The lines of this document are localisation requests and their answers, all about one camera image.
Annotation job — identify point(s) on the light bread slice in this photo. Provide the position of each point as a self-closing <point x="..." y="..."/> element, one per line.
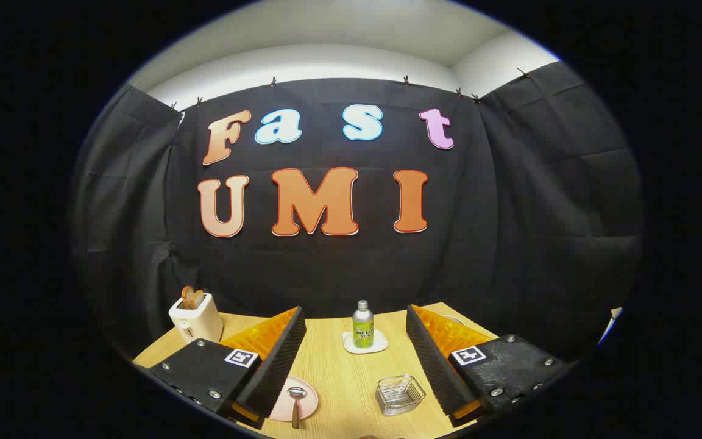
<point x="198" y="299"/>

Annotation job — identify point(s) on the white square coaster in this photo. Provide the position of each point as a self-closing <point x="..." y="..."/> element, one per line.
<point x="381" y="344"/>

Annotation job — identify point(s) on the row of black cloth clips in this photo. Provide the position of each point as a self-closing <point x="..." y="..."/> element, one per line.
<point x="406" y="80"/>

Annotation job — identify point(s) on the white toaster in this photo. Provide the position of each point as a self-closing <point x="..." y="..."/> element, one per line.
<point x="202" y="322"/>

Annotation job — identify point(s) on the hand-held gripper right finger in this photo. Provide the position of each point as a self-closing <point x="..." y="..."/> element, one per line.
<point x="433" y="366"/>

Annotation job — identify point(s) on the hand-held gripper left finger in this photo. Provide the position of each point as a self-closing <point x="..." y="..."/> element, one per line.
<point x="281" y="360"/>

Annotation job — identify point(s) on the brown crust bread slice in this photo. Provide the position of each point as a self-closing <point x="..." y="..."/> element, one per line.
<point x="186" y="297"/>

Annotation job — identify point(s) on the white oval plate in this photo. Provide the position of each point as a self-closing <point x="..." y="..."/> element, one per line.
<point x="454" y="318"/>

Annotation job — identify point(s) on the pink plate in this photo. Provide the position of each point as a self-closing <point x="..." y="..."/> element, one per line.
<point x="310" y="397"/>

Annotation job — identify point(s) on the green soda bottle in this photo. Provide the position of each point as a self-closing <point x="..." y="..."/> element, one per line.
<point x="362" y="326"/>

